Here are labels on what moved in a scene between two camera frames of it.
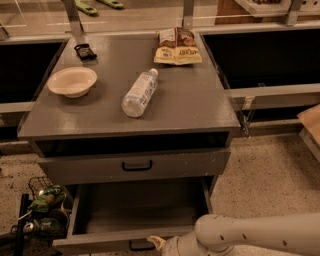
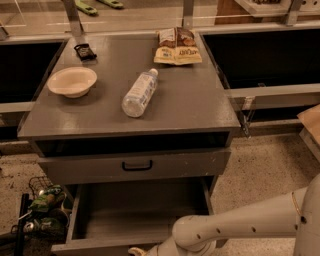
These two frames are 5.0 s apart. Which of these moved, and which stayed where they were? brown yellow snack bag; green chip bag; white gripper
Moved: white gripper
Stayed: brown yellow snack bag; green chip bag
